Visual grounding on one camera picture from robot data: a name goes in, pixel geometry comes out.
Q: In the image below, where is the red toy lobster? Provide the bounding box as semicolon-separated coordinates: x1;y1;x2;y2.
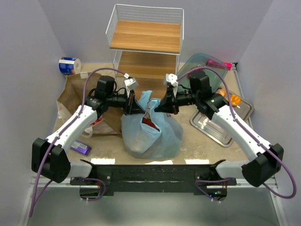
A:
142;118;160;131

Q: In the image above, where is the light blue plastic bag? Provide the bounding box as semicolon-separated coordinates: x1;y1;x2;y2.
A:
121;90;183;159

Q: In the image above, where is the brown paper grocery bag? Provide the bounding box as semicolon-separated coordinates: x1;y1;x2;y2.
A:
56;73;123;135

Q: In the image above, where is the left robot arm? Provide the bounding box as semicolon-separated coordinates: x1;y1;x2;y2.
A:
32;74;144;183

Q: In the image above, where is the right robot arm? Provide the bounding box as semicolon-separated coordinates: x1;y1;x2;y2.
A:
155;71;284;187

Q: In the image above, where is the teal plastic food container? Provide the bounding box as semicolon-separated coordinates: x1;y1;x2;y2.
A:
176;53;228;92

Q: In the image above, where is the long bread loaf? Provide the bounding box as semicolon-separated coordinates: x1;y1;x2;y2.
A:
216;88;227;97

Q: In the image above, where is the metal tray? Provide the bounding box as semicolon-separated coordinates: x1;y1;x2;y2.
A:
190;91;254;147

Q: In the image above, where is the pink purple toy vegetable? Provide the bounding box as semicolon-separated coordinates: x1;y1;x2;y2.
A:
206;59;227;69

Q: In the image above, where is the orange croissant bread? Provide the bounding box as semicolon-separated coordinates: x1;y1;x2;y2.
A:
229;94;242;107

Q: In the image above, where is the pink small object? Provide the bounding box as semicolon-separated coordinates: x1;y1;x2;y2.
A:
224;62;232;71

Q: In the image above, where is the purple chocolate bar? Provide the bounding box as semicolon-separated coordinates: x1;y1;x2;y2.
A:
71;140;91;156

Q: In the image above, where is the blue white toilet paper roll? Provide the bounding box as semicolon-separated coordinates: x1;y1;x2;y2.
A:
58;57;81;75

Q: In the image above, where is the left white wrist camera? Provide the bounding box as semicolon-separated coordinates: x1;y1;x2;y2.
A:
123;73;139;96

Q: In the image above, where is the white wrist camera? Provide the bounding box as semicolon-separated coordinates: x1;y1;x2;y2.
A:
163;73;178;97
123;73;139;96

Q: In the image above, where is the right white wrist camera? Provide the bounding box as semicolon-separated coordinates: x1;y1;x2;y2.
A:
163;73;178;97

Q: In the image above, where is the white wire wooden shelf rack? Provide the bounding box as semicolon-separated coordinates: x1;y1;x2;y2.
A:
105;4;184;98

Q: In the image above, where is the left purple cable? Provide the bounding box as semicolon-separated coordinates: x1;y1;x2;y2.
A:
28;68;130;218

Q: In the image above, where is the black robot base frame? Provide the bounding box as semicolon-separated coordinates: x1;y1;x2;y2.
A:
71;163;236;197

